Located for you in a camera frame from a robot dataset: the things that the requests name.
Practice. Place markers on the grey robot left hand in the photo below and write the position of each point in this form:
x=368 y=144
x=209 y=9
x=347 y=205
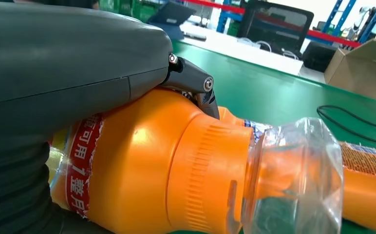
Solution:
x=62 y=58

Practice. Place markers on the green plastic crate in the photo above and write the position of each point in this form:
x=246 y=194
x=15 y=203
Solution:
x=136 y=9

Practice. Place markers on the tablet in blue case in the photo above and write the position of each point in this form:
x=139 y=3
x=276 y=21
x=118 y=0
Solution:
x=172 y=14

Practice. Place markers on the blue metal rack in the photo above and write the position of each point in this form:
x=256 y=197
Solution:
x=222 y=22
x=373 y=22

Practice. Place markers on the black carry case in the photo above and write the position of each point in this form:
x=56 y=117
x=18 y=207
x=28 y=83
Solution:
x=318 y=56

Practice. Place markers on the cardboard box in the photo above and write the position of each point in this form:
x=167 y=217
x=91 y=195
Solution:
x=362 y=71

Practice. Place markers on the red rail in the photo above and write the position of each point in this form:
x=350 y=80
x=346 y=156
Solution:
x=333 y=38

